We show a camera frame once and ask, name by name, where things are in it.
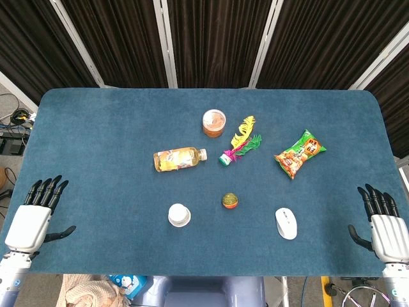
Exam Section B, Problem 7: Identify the yellow tea plastic bottle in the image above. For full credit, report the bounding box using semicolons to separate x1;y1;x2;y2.
153;146;208;173

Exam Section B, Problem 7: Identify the green orange snack bag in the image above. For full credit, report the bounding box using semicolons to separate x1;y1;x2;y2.
274;129;327;180

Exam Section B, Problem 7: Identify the colourful feather shuttlecock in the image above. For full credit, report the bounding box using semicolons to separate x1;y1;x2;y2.
218;115;263;166

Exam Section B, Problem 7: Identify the orange jar with lid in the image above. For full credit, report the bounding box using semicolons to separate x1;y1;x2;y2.
202;109;228;139

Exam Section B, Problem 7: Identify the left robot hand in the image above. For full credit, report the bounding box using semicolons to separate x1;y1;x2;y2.
4;175;77;260

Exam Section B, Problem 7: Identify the small green orange ball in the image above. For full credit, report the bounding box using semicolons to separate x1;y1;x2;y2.
222;193;239;210

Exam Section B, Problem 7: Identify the white computer mouse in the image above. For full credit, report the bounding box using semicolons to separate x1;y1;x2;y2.
275;207;298;240

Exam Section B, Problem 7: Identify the blue table mat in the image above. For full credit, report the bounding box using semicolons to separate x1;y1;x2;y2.
0;88;409;278

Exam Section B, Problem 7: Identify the grey robot torso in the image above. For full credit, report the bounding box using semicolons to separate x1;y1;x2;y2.
131;275;266;307

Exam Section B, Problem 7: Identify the white round container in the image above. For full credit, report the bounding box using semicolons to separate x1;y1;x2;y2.
167;203;192;228

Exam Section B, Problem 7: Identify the blue cartoon print box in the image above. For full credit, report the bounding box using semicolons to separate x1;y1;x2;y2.
109;274;148;301

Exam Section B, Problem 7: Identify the beige knitted cloth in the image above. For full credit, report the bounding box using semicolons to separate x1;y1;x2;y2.
59;274;132;307

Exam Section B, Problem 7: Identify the black cable bundle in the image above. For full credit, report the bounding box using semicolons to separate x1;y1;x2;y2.
9;108;36;126

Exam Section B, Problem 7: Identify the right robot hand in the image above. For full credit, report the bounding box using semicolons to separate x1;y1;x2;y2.
348;183;409;265

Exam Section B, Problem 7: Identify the chrome stool frame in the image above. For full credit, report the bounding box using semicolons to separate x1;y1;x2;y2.
341;277;391;307

